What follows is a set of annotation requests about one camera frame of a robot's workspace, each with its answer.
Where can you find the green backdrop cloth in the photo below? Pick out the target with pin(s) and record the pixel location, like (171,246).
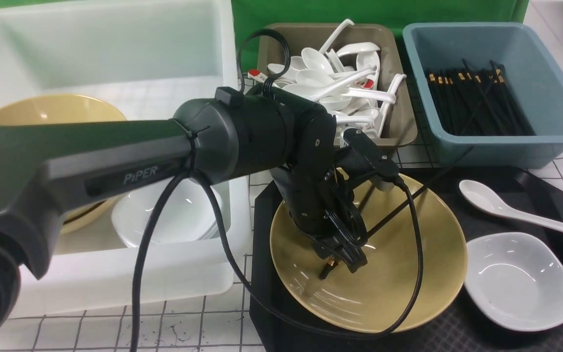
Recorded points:
(250,15)

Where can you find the pile of white spoons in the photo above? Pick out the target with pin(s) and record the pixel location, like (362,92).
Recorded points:
(347,76)

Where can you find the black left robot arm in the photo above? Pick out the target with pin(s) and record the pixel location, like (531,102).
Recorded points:
(48,170)

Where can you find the white ceramic soup spoon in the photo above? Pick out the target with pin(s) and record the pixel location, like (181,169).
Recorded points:
(487,200)

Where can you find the black serving tray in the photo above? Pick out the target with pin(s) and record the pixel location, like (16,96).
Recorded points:
(461,327)

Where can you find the white square dish stack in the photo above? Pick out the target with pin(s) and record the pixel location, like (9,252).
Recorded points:
(186,217)

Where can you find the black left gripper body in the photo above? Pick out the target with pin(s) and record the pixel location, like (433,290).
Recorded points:
(320,179)

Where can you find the yellow noodle bowl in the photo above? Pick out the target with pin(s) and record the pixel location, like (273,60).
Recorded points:
(373,298)

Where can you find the olive spoon bin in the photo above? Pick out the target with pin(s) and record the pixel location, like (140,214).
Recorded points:
(400,125)

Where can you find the black chopsticks bundle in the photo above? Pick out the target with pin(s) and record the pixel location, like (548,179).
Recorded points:
(476,102)

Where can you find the blue chopstick bin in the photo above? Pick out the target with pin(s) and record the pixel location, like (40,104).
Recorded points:
(532,74)

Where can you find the black chopstick pair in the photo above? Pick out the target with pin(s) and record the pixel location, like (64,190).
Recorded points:
(409,202)

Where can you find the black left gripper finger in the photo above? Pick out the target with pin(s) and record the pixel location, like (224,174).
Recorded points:
(336,252)

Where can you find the large white plastic tub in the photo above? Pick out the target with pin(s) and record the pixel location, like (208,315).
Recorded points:
(146,58)

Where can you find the white square sauce dish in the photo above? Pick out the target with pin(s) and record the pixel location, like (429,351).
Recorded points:
(516,281)

